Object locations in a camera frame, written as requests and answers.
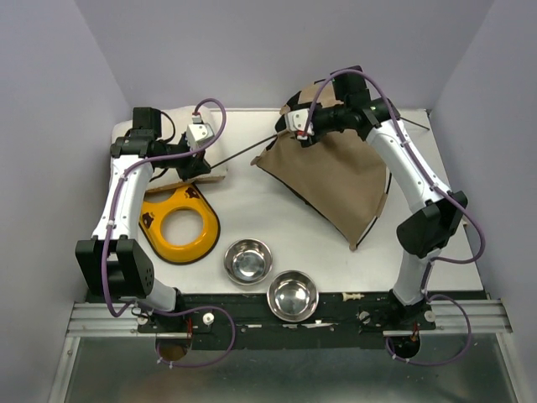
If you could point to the white chess piece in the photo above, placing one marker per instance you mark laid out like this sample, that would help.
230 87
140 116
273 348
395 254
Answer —
351 296

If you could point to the right steel pet bowl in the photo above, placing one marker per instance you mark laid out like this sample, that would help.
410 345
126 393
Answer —
292 296

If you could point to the steel pet bowl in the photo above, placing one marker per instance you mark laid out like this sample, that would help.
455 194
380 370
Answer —
248 261
292 296

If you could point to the black tent pole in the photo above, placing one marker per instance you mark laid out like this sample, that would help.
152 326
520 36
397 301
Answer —
377 210
243 151

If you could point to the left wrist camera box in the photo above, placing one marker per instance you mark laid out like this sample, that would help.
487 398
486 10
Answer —
198 135

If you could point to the white fluffy pet cushion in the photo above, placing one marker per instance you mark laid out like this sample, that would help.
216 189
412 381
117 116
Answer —
176 121

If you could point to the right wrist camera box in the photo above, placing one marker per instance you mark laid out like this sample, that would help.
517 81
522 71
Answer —
297 123

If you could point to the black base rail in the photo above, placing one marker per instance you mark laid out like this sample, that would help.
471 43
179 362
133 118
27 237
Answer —
246 321

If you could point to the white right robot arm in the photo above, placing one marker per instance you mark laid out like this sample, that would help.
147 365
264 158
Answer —
435 210

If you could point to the left steel pet bowl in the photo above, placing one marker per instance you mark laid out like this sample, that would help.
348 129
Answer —
248 261

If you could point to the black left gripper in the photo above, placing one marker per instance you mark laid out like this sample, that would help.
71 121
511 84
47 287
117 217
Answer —
195 165

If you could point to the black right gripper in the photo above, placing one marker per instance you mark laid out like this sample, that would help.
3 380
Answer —
310 141

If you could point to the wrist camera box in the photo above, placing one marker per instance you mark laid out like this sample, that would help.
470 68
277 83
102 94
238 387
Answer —
297 123
198 135

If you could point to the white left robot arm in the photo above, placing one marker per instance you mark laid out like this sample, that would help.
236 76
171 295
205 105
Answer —
112 262

